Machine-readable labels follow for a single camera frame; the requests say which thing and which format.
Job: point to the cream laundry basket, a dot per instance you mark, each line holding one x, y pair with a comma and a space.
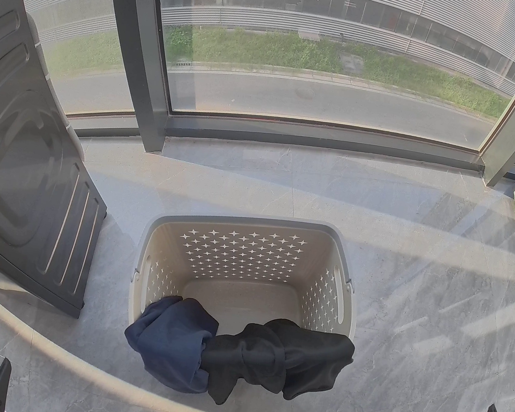
250, 256

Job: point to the dark blue garment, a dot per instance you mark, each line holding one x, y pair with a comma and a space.
170, 339

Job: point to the grey washing machine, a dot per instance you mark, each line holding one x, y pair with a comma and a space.
22, 158

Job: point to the window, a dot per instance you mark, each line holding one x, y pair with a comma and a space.
134, 41

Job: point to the black garment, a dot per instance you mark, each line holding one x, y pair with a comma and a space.
284, 355

